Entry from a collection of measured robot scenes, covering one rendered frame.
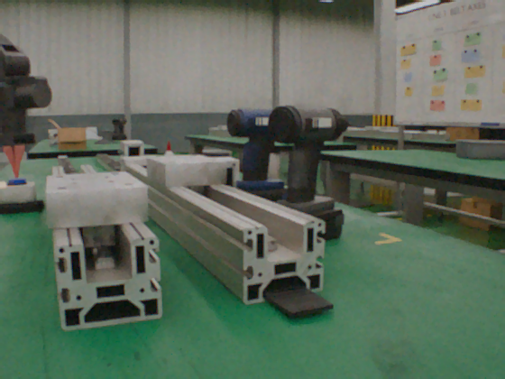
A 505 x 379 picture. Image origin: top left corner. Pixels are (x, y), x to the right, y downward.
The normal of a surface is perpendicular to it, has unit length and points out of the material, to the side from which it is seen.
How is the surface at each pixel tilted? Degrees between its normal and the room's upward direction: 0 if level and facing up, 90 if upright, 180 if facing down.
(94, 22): 90
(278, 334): 0
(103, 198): 90
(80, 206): 90
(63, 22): 90
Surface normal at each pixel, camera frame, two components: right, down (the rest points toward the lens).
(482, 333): 0.00, -0.99
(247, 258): 0.40, 0.14
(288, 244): -0.92, 0.06
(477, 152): 0.03, 0.15
